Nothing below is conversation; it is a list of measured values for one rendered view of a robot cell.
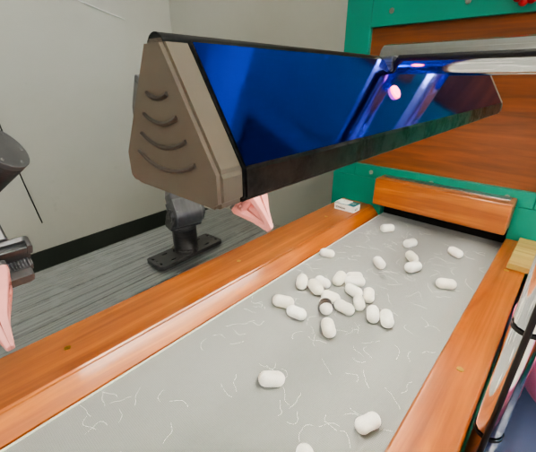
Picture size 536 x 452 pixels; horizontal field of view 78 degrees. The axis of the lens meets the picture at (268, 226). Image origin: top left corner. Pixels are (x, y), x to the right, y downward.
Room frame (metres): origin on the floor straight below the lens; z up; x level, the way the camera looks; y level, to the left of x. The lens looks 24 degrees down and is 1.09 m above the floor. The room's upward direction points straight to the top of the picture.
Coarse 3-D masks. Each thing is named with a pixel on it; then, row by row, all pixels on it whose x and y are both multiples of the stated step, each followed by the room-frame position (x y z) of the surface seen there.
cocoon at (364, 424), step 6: (366, 414) 0.25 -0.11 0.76; (372, 414) 0.25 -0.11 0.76; (360, 420) 0.24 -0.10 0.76; (366, 420) 0.24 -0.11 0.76; (372, 420) 0.24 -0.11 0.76; (378, 420) 0.24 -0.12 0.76; (360, 426) 0.24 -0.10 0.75; (366, 426) 0.24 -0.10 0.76; (372, 426) 0.24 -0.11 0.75; (378, 426) 0.24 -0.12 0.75; (360, 432) 0.23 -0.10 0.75; (366, 432) 0.23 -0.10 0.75
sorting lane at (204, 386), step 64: (320, 256) 0.63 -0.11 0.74; (384, 256) 0.63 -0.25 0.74; (448, 256) 0.63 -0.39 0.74; (256, 320) 0.42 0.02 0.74; (320, 320) 0.42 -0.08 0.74; (448, 320) 0.42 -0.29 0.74; (128, 384) 0.30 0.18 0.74; (192, 384) 0.30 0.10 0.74; (256, 384) 0.30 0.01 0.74; (320, 384) 0.30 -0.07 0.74; (384, 384) 0.30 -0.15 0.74; (64, 448) 0.22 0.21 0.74; (128, 448) 0.22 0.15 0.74; (192, 448) 0.22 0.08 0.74; (256, 448) 0.22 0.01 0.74; (320, 448) 0.22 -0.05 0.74; (384, 448) 0.22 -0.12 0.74
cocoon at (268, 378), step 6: (264, 372) 0.30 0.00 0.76; (270, 372) 0.30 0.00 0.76; (276, 372) 0.30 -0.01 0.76; (258, 378) 0.30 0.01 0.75; (264, 378) 0.30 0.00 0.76; (270, 378) 0.30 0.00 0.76; (276, 378) 0.30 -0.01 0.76; (282, 378) 0.30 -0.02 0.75; (264, 384) 0.29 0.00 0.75; (270, 384) 0.29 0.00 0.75; (276, 384) 0.29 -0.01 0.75; (282, 384) 0.30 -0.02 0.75
